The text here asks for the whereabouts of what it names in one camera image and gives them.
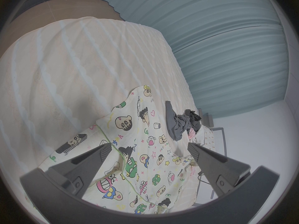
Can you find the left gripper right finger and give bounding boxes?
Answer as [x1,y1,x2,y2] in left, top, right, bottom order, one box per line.
[187,143,252,199]

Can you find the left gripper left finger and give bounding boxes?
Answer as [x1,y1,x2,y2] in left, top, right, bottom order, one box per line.
[48,143,112,199]

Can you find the white printed pyjama top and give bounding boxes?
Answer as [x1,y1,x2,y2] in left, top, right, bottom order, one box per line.
[38,85,202,215]

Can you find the bed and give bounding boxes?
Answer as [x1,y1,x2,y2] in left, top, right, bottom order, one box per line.
[0,16,227,215]

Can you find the white printed pillow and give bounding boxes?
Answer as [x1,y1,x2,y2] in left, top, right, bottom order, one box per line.
[203,128,220,150]

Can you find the white and grey garment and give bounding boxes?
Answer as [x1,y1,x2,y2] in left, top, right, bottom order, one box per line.
[193,125,206,146]

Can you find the grey bedside table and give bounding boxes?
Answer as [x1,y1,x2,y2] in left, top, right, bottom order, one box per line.
[199,109,214,126]

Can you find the black garment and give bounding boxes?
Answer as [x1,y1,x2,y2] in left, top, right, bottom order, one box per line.
[185,109,202,132]

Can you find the dark grey garment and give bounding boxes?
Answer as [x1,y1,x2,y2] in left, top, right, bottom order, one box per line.
[165,100,187,141]

